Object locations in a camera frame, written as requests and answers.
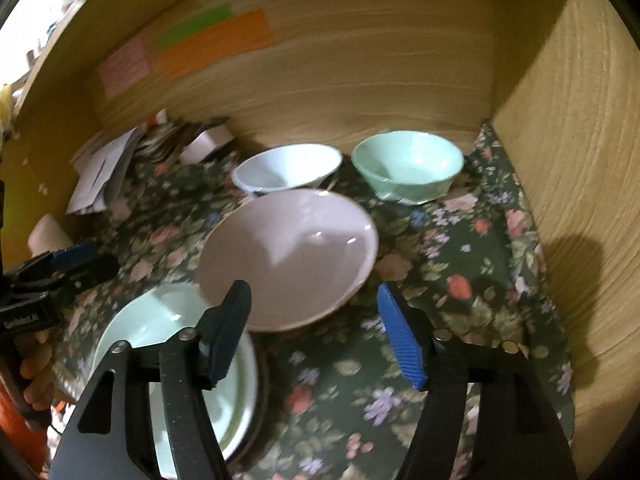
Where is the orange sleeve forearm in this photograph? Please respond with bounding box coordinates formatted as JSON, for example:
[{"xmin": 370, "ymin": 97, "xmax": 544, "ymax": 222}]
[{"xmin": 0, "ymin": 387, "xmax": 48, "ymax": 474}]

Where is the pink sticky note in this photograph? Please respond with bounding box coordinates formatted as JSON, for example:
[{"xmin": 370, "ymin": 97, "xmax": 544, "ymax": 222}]
[{"xmin": 98, "ymin": 37, "xmax": 150, "ymax": 99}]

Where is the small white box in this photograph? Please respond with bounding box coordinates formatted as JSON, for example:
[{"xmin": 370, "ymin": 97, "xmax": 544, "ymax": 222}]
[{"xmin": 179, "ymin": 125, "xmax": 234, "ymax": 165}]

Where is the left hand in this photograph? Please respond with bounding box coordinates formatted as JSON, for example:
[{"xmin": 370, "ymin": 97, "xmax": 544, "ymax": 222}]
[{"xmin": 20, "ymin": 330, "xmax": 55, "ymax": 411}]

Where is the green sticky note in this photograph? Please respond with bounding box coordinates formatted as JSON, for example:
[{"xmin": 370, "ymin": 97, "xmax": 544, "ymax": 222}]
[{"xmin": 155, "ymin": 3, "xmax": 233, "ymax": 49}]

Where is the orange sticky note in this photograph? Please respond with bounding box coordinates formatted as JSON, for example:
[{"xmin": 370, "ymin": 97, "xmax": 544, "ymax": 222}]
[{"xmin": 156, "ymin": 9, "xmax": 276, "ymax": 79}]

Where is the purple plate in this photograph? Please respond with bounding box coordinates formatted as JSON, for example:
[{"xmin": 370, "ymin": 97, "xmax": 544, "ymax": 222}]
[{"xmin": 227, "ymin": 338, "xmax": 269, "ymax": 471}]

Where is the mint green plate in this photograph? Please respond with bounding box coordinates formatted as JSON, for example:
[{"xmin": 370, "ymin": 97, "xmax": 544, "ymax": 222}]
[{"xmin": 92, "ymin": 284, "xmax": 231, "ymax": 479}]

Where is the white bowl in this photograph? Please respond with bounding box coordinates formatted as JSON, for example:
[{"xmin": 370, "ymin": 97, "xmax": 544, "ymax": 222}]
[{"xmin": 231, "ymin": 143, "xmax": 343, "ymax": 195}]

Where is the floral tablecloth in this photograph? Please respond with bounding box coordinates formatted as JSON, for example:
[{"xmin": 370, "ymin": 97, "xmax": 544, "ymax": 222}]
[{"xmin": 58, "ymin": 126, "xmax": 575, "ymax": 479}]

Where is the cream mug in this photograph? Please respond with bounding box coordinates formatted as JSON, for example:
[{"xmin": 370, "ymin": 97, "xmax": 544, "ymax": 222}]
[{"xmin": 27, "ymin": 214, "xmax": 73, "ymax": 257}]

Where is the white paper stack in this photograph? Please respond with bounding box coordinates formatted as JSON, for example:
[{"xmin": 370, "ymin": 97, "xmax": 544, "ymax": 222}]
[{"xmin": 65, "ymin": 127, "xmax": 146, "ymax": 214}]

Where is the mint green bowl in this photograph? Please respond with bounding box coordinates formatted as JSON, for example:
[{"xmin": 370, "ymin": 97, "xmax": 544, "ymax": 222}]
[{"xmin": 350, "ymin": 130, "xmax": 464, "ymax": 205}]

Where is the white plate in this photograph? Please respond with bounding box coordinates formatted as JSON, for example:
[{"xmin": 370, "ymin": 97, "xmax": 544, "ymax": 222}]
[{"xmin": 220, "ymin": 333, "xmax": 259, "ymax": 460}]

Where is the pink bowl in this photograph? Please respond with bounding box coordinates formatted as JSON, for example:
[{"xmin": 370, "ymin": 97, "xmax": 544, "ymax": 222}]
[{"xmin": 194, "ymin": 188, "xmax": 378, "ymax": 333}]

